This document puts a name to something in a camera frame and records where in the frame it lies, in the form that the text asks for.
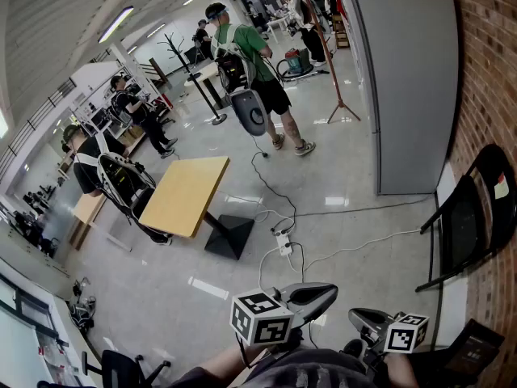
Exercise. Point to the person's left forearm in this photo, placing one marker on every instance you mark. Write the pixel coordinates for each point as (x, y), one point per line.
(226, 364)

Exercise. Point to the green and red vacuum cleaner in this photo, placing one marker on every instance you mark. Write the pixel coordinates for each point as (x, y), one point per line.
(294, 61)

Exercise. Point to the wooden table with black base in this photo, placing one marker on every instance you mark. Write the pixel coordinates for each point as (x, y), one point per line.
(182, 196)

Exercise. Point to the wooden shelf unit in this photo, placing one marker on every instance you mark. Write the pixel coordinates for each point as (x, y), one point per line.
(340, 35)

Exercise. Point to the brown wooden coat rack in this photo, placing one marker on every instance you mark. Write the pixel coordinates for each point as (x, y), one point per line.
(341, 104)

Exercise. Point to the person's right forearm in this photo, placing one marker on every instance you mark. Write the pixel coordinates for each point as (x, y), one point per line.
(400, 372)

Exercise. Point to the white rectangular table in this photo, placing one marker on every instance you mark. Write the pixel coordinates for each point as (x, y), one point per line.
(280, 22)

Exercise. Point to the wooden desk with white legs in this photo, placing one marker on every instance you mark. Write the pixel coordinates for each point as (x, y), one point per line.
(87, 208)

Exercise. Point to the grey partition panel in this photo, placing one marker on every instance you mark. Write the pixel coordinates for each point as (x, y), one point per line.
(408, 87)

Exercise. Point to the black folding chair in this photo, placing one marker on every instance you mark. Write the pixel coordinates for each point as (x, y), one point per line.
(460, 224)

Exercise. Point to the white round table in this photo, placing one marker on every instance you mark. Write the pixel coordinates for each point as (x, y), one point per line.
(204, 75)

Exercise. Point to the black equipment pile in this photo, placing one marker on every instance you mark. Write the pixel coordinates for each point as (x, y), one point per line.
(82, 315)

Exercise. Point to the black office chair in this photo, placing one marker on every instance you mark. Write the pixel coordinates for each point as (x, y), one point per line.
(117, 368)

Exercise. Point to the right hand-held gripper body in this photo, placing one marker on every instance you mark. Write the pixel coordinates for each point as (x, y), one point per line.
(406, 334)

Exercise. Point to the black monitor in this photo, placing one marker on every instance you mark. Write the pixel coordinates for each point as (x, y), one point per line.
(476, 350)

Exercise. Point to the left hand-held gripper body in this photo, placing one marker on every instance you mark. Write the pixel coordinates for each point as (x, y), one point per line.
(258, 317)

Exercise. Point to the white metal shelf rack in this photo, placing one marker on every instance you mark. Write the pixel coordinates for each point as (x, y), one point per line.
(95, 113)

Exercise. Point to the black coat rack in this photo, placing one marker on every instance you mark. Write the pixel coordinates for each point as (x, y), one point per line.
(219, 119)

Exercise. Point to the person's black printed shirt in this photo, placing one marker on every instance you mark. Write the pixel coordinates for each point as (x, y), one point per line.
(307, 372)

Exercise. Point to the person's right black shoe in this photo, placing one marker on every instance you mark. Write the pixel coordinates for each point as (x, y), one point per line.
(353, 347)

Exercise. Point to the white power strip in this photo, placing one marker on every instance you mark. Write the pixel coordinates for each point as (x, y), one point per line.
(284, 245)

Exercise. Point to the yellow sticky note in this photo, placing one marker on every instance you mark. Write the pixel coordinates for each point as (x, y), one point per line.
(502, 191)

